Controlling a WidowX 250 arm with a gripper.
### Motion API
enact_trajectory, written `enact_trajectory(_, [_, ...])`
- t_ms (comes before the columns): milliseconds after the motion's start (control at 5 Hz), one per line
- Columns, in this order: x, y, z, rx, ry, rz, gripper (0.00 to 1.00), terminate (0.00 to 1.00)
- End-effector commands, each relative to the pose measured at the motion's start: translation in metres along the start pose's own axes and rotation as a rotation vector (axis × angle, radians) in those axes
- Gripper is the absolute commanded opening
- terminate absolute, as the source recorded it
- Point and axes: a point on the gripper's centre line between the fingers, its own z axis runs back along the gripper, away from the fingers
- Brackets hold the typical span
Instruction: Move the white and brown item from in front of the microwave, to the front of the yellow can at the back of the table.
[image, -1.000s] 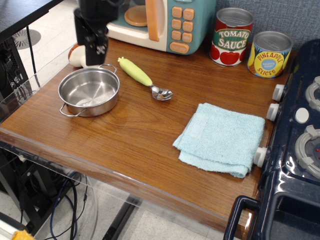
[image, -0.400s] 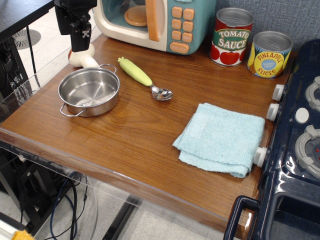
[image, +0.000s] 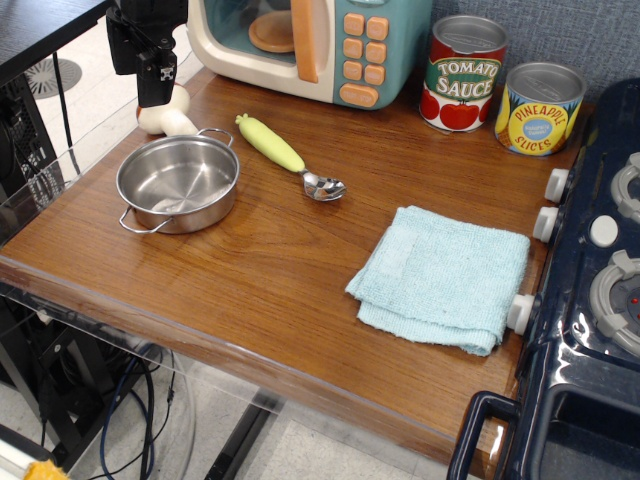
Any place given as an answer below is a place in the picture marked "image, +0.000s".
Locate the white stove knob middle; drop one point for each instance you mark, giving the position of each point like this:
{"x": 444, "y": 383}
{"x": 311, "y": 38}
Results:
{"x": 545, "y": 223}

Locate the green handled metal spoon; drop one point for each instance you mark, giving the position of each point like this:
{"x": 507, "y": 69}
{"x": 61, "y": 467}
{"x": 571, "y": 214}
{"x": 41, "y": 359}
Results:
{"x": 276, "y": 149}

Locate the white brown plush mushroom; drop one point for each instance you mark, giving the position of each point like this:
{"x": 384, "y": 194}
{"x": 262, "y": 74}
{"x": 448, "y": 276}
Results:
{"x": 170, "y": 119}

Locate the black desk left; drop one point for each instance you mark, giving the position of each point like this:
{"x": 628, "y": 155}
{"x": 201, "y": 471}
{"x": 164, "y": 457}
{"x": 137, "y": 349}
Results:
{"x": 32, "y": 30}

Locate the white stove knob top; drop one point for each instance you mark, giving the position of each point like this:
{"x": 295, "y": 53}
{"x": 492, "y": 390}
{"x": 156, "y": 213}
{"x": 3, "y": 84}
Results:
{"x": 556, "y": 184}

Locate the pineapple slices can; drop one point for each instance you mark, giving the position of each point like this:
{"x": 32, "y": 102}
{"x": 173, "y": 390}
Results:
{"x": 539, "y": 106}

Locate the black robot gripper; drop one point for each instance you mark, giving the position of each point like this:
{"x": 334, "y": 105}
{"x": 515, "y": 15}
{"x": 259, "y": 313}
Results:
{"x": 146, "y": 25}

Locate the white stove knob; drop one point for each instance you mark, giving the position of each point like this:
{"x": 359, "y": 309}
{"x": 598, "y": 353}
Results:
{"x": 519, "y": 313}
{"x": 545, "y": 223}
{"x": 556, "y": 184}

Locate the dark blue toy stove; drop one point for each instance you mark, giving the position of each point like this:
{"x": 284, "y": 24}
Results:
{"x": 576, "y": 411}

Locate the yellow object bottom left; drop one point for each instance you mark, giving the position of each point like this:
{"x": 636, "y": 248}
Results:
{"x": 44, "y": 470}

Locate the black computer tower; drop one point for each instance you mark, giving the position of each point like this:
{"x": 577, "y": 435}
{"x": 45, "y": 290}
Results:
{"x": 29, "y": 167}

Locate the tomato sauce can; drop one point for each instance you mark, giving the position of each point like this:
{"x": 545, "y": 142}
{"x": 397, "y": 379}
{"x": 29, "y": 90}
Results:
{"x": 465, "y": 59}

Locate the toy microwave teal cream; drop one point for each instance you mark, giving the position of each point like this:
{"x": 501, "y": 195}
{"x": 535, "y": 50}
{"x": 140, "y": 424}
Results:
{"x": 357, "y": 54}

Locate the white stove knob bottom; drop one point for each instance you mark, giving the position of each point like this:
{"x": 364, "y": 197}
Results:
{"x": 519, "y": 313}

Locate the light blue folded towel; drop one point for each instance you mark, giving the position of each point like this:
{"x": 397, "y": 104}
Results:
{"x": 435, "y": 280}

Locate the stainless steel pot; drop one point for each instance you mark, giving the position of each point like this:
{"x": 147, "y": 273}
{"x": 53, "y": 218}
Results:
{"x": 179, "y": 184}

